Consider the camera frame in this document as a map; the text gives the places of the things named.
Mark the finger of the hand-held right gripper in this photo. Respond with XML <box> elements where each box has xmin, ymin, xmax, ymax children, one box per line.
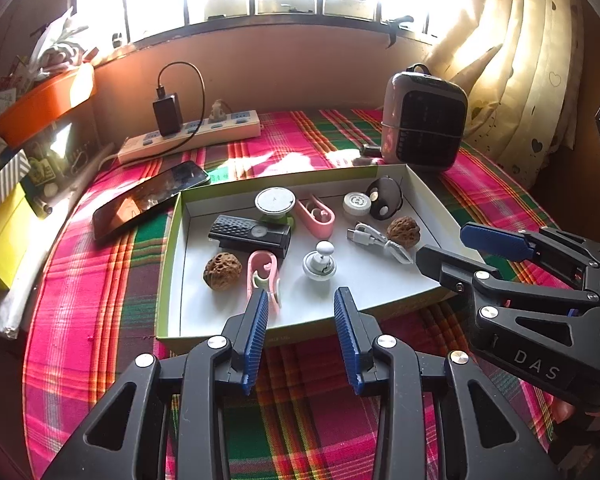
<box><xmin>460</xmin><ymin>222</ymin><xmax>600</xmax><ymax>301</ymax></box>
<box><xmin>416</xmin><ymin>244</ymin><xmax>600</xmax><ymax>352</ymax></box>

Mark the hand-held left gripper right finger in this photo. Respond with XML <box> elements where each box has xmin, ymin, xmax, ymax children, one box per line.
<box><xmin>332</xmin><ymin>286</ymin><xmax>561</xmax><ymax>480</ymax></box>

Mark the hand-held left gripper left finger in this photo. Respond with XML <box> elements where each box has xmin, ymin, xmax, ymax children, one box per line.
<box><xmin>40</xmin><ymin>287</ymin><xmax>271</xmax><ymax>480</ymax></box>

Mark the brown walnut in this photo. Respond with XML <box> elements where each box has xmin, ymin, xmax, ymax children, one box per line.
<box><xmin>202</xmin><ymin>252</ymin><xmax>243</xmax><ymax>291</ymax></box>
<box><xmin>386</xmin><ymin>216</ymin><xmax>422</xmax><ymax>247</ymax></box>

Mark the green cardboard box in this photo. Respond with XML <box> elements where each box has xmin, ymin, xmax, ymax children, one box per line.
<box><xmin>155</xmin><ymin>162</ymin><xmax>486</xmax><ymax>356</ymax></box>

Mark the pink clip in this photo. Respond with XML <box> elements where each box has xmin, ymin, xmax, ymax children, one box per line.
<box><xmin>296</xmin><ymin>197</ymin><xmax>337</xmax><ymax>238</ymax></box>
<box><xmin>246</xmin><ymin>250</ymin><xmax>283</xmax><ymax>313</ymax></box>

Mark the white cable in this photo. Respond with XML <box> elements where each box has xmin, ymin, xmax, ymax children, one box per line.
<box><xmin>347</xmin><ymin>222</ymin><xmax>413</xmax><ymax>265</ymax></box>

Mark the black round device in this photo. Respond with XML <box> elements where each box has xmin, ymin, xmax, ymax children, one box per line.
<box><xmin>366</xmin><ymin>176</ymin><xmax>403</xmax><ymax>221</ymax></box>

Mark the white joystick knob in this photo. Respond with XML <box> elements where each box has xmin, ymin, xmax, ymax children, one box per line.
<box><xmin>301</xmin><ymin>241</ymin><xmax>337</xmax><ymax>278</ymax></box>

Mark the white round cap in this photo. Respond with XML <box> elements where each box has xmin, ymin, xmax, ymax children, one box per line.
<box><xmin>342</xmin><ymin>191</ymin><xmax>372</xmax><ymax>220</ymax></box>

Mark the black rectangular device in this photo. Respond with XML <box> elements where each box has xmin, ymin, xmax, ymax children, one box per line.
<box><xmin>208</xmin><ymin>215</ymin><xmax>292</xmax><ymax>257</ymax></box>

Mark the white disc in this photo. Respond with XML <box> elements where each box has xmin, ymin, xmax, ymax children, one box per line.
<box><xmin>254</xmin><ymin>187</ymin><xmax>297</xmax><ymax>228</ymax></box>

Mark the small desk heater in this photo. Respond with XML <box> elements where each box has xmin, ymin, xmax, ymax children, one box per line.
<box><xmin>381</xmin><ymin>63</ymin><xmax>468</xmax><ymax>171</ymax></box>

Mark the plaid tablecloth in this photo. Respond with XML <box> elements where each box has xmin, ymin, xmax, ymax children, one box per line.
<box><xmin>22</xmin><ymin>107</ymin><xmax>561</xmax><ymax>480</ymax></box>

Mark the black smartphone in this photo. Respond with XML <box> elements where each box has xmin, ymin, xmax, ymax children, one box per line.
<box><xmin>92</xmin><ymin>161</ymin><xmax>212</xmax><ymax>241</ymax></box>

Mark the cream heart-print curtain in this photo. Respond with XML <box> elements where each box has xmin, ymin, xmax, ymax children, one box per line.
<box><xmin>425</xmin><ymin>0</ymin><xmax>588</xmax><ymax>191</ymax></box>

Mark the white power strip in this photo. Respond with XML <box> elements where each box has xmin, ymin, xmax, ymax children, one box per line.
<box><xmin>117</xmin><ymin>109</ymin><xmax>262</xmax><ymax>165</ymax></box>

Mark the black window latch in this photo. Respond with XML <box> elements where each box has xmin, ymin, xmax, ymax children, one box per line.
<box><xmin>384</xmin><ymin>14</ymin><xmax>415</xmax><ymax>48</ymax></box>

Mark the black charger adapter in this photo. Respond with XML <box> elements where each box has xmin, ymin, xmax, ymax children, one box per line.
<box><xmin>152</xmin><ymin>91</ymin><xmax>184</xmax><ymax>137</ymax></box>

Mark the white paper sheet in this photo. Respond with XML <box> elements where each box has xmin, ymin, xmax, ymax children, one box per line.
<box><xmin>0</xmin><ymin>240</ymin><xmax>51</xmax><ymax>341</ymax></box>

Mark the glass tank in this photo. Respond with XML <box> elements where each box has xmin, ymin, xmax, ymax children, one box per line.
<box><xmin>22</xmin><ymin>110</ymin><xmax>101</xmax><ymax>216</ymax></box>

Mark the yellow cardboard box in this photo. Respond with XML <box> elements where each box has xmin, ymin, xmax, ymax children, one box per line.
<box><xmin>0</xmin><ymin>182</ymin><xmax>36</xmax><ymax>291</ymax></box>

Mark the striped cardboard box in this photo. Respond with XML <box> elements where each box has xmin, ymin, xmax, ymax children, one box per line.
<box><xmin>0</xmin><ymin>149</ymin><xmax>32</xmax><ymax>233</ymax></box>

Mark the orange plastic tray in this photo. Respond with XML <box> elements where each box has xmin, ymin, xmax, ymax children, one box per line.
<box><xmin>0</xmin><ymin>62</ymin><xmax>98</xmax><ymax>146</ymax></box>

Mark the white plastic bag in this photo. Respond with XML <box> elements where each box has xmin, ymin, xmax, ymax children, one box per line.
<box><xmin>27</xmin><ymin>7</ymin><xmax>93</xmax><ymax>73</ymax></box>

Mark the black charger cable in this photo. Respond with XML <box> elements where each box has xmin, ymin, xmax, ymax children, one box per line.
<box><xmin>156</xmin><ymin>61</ymin><xmax>204</xmax><ymax>148</ymax></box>

